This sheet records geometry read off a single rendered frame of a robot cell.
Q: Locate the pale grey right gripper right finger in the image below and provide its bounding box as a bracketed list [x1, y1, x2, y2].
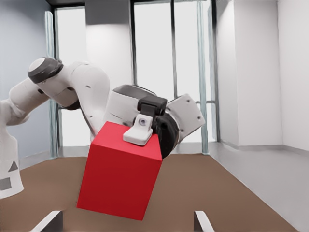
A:
[193, 210, 214, 232]

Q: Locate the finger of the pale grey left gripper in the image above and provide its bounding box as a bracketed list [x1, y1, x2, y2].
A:
[123, 95, 168, 147]

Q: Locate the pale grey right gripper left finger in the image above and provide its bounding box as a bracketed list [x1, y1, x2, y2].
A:
[30, 210, 64, 232]

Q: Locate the red wooden cube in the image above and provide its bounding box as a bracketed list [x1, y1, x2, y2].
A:
[76, 121, 163, 221]

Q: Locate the silver frame post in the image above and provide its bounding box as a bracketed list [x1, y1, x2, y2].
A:
[196, 0, 209, 156]
[45, 7, 61, 160]

